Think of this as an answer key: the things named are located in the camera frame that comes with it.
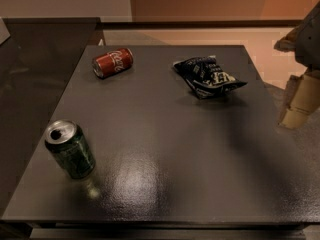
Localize dark blue chip bag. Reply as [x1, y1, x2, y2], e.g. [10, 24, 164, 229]
[173, 55, 246, 99]

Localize red coke can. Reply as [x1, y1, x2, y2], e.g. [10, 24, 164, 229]
[92, 48, 133, 79]

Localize green soda can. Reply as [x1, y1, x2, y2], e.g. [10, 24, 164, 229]
[45, 120, 95, 180]

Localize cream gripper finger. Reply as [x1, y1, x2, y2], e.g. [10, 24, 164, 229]
[278, 68, 320, 129]

